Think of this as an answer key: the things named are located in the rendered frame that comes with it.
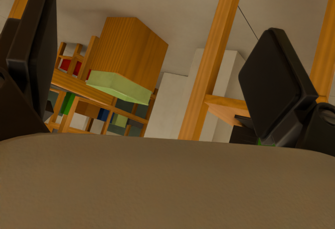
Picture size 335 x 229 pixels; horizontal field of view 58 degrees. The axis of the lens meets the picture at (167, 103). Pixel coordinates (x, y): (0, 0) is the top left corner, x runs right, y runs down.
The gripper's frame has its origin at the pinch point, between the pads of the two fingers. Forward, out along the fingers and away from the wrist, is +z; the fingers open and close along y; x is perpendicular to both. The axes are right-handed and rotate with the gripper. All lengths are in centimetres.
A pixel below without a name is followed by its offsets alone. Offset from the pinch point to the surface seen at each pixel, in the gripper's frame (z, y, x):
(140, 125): 378, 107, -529
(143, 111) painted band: 489, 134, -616
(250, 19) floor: 193, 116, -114
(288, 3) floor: 168, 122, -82
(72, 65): 358, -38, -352
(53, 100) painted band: 670, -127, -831
